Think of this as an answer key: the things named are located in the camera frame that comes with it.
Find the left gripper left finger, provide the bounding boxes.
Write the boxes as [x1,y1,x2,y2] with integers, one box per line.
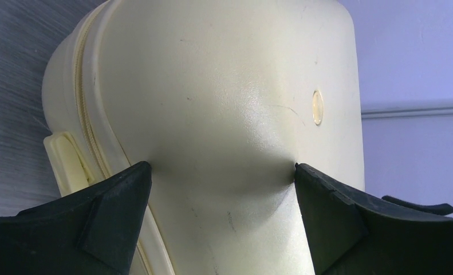
[0,162,152,274]

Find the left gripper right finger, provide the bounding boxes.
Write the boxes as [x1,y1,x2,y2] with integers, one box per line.
[294,163,453,274]

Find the yellow hard-shell suitcase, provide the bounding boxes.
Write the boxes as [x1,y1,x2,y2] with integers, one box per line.
[42,1,364,274]

